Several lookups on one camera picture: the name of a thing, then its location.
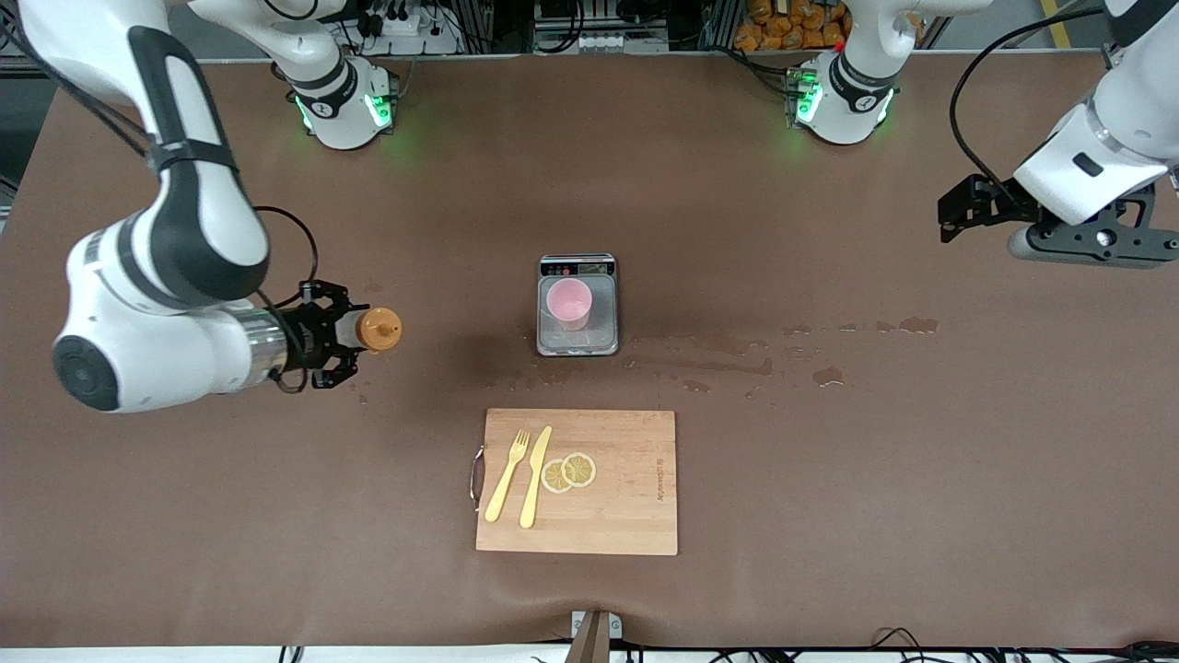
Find yellow plastic fork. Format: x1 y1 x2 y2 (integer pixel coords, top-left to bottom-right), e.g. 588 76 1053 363
484 429 532 524

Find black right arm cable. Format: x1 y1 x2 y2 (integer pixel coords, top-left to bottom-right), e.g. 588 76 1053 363
251 205 321 309

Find black floor cables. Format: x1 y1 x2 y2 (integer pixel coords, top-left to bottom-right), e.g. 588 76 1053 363
870 626 1179 663

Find white power strip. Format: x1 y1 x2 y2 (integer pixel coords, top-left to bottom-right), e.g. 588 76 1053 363
355 5 461 56

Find yellow plastic knife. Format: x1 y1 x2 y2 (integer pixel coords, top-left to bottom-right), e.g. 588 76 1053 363
519 425 554 530

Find translucent orange-capped sauce bottle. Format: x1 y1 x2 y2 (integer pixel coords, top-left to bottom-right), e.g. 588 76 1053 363
333 307 403 355

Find orange snack bag pile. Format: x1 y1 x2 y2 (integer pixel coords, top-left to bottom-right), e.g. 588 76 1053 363
734 0 853 52

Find silver digital kitchen scale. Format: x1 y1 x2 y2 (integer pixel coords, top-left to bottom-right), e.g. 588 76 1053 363
536 253 620 358

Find white socket bar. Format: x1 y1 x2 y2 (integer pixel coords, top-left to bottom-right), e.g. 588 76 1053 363
537 28 671 54

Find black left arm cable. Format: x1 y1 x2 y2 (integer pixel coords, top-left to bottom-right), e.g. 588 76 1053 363
949 7 1106 190

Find metal table edge bracket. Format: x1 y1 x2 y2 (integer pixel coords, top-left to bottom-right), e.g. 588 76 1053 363
570 610 624 663

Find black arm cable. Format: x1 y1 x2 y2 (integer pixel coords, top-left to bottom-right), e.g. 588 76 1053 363
251 205 321 309
949 7 1106 190

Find pink plastic cup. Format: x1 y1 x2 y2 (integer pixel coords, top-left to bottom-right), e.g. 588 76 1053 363
546 278 593 332

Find wooden cutting board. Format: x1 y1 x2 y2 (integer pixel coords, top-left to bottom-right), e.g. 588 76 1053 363
475 408 680 557

